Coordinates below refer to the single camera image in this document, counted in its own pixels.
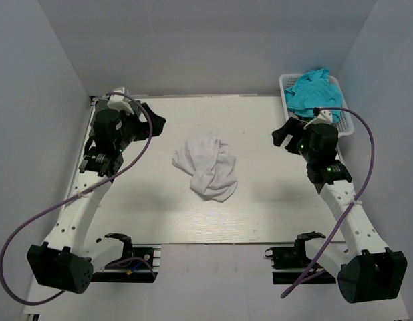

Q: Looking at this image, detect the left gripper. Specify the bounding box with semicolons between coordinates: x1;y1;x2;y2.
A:
115;104;166;152

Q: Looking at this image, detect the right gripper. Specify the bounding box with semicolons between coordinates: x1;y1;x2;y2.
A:
272;117;317;163

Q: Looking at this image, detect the white t-shirt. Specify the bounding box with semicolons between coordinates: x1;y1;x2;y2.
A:
172;131;238;203

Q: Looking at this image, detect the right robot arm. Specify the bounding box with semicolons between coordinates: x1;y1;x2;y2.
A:
272;118;408;304

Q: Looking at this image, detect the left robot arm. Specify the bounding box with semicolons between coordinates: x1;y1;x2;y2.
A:
27;100;166;294

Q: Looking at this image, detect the turquoise t-shirt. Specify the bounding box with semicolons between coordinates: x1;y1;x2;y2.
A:
284;68;343;119

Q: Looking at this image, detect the white plastic basket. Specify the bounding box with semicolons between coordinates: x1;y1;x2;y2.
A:
279;74;354;138

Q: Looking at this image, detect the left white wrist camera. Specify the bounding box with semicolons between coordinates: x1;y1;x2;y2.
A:
107;94;134;115

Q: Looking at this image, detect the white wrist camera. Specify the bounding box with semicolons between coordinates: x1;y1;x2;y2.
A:
303;108;336;130
107;94;134;115

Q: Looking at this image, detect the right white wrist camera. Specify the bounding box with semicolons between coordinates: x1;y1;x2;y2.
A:
303;108;336;130

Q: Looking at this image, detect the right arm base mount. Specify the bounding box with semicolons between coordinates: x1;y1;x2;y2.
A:
264;231;326;285

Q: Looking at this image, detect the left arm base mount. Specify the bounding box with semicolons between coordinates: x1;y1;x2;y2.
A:
91;233;161;284

